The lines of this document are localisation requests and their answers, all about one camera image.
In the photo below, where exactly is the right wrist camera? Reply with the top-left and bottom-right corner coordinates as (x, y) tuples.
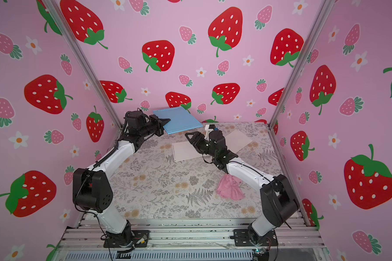
(205, 124), (217, 140)

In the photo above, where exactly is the pink fluffy cloth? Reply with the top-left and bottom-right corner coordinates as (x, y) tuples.
(216, 174), (245, 201)

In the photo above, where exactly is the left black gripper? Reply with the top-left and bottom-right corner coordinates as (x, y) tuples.
(137, 116), (169, 140)

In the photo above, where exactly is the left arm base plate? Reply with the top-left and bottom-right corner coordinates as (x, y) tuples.
(103, 230), (150, 248)

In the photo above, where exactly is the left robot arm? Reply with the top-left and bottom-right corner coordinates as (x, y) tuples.
(73, 109), (171, 247)

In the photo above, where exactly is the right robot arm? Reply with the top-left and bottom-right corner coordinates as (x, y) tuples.
(185, 127), (301, 244)

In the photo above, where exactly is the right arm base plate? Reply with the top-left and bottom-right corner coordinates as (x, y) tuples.
(229, 229), (279, 248)

